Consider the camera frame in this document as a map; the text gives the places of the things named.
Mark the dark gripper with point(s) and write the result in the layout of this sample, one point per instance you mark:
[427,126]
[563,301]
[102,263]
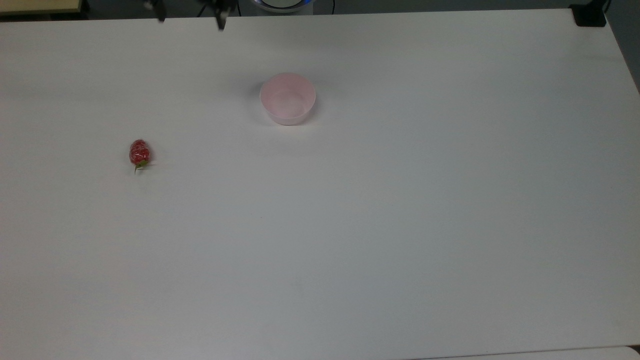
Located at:
[217,3]

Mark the red strawberry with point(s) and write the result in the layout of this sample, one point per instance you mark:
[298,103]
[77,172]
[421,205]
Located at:
[139,152]

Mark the pink plastic bowl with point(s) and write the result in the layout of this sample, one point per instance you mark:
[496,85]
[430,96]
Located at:
[287,99]

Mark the light wooden shelf board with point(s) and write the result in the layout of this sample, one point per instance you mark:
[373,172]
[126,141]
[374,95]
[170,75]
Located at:
[40,5]

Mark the black camera stand with clamp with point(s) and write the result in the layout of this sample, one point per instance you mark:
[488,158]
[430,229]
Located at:
[590,15]

